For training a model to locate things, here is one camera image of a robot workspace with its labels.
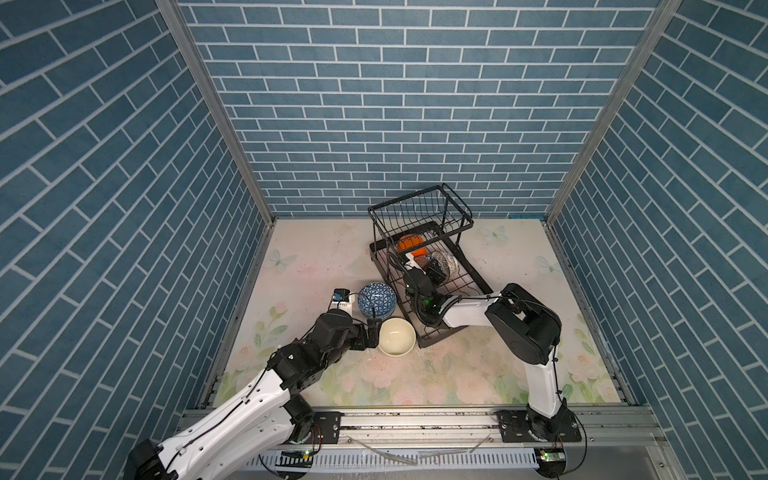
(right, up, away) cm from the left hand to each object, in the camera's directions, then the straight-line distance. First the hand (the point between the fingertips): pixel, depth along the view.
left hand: (370, 323), depth 77 cm
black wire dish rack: (+21, +30, +19) cm, 41 cm away
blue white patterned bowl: (+1, +4, +16) cm, 16 cm away
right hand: (+19, +16, +16) cm, 30 cm away
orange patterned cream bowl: (+7, -7, +11) cm, 15 cm away
